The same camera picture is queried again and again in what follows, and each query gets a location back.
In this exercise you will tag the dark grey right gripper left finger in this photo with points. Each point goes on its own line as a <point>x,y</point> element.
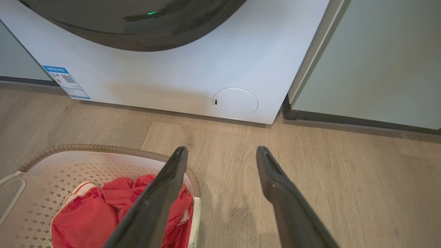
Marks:
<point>151,210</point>

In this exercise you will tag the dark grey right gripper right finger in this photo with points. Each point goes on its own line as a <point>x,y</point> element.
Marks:
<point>293,210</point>

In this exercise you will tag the white perforated laundry basket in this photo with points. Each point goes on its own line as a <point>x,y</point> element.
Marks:
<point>38,203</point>

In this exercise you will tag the red and white garment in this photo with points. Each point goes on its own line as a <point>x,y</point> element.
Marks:
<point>86,220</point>

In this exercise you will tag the round white filter cover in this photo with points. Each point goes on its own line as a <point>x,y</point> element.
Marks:
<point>235,103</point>

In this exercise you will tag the white front-load washing machine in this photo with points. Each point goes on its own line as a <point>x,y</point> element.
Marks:
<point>193,69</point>

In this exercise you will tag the blue and white energy label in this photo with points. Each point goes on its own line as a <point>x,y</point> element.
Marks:
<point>67,82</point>

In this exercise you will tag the pale green cabinet panel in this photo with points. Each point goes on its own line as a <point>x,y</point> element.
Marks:
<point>372,62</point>
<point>17,58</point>

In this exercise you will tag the dark glass washing machine door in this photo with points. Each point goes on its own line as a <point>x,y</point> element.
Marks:
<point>137,24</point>

